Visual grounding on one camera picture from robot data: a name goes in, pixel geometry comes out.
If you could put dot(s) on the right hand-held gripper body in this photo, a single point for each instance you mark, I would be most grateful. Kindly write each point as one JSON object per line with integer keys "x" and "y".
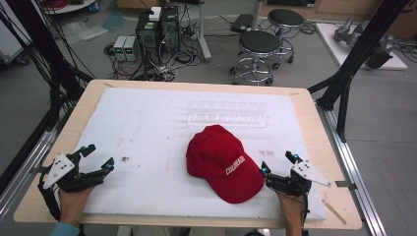
{"x": 295, "y": 183}

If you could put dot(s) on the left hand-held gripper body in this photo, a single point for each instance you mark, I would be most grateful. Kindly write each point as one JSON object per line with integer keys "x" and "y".
{"x": 70, "y": 177}

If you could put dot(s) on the red baseball cap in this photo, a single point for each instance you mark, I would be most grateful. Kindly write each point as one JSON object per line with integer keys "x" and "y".
{"x": 223, "y": 164}

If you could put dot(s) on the person's left hand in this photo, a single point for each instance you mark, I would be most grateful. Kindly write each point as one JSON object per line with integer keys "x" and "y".
{"x": 73, "y": 205}

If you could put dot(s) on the person's right hand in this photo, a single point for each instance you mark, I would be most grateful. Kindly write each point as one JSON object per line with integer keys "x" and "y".
{"x": 291, "y": 211}

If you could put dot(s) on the wooden table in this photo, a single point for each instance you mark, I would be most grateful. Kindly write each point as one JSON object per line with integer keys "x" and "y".
{"x": 313, "y": 131}

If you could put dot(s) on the thin wooden stick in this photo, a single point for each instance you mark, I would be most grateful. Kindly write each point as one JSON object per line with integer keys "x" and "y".
{"x": 334, "y": 212}

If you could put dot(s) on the white foam mat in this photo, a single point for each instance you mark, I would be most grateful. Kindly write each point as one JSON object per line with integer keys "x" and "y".
{"x": 147, "y": 131}

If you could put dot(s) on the clear plastic compartment tray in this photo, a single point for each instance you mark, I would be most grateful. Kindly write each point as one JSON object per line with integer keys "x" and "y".
{"x": 227, "y": 114}

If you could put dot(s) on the black metal stand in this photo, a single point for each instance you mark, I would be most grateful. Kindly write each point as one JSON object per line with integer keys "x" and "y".
{"x": 49, "y": 55}
{"x": 357, "y": 55}

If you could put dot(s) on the grey power supply unit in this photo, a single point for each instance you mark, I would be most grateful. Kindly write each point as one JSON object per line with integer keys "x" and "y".
{"x": 131, "y": 49}
{"x": 119, "y": 47}

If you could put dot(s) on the white floor board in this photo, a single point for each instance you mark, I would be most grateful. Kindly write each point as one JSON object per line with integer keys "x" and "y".
{"x": 332, "y": 46}

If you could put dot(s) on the clear plastic sheet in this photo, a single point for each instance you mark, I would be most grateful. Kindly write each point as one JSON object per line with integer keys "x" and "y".
{"x": 85, "y": 31}

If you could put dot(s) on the black round stool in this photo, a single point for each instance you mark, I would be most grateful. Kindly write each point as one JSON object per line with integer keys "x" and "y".
{"x": 285, "y": 18}
{"x": 259, "y": 42}

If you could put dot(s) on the black computer tower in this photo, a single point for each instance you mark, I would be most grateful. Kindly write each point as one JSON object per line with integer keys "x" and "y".
{"x": 170, "y": 29}
{"x": 147, "y": 36}

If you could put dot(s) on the black flat case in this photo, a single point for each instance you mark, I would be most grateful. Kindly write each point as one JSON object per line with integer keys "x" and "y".
{"x": 242, "y": 23}

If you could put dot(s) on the white round table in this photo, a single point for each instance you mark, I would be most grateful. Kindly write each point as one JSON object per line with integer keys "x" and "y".
{"x": 70, "y": 7}

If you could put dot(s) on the grey metal desk leg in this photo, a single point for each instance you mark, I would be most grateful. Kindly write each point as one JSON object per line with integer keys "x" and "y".
{"x": 204, "y": 36}

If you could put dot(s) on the white box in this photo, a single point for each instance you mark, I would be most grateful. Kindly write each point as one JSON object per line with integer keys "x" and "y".
{"x": 155, "y": 13}

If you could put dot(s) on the aluminium frame rail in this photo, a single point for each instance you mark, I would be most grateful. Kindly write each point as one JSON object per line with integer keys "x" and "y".
{"x": 354, "y": 170}
{"x": 29, "y": 164}

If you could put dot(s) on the small metal bracket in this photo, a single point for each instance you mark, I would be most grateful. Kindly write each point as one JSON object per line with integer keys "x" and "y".
{"x": 345, "y": 185}

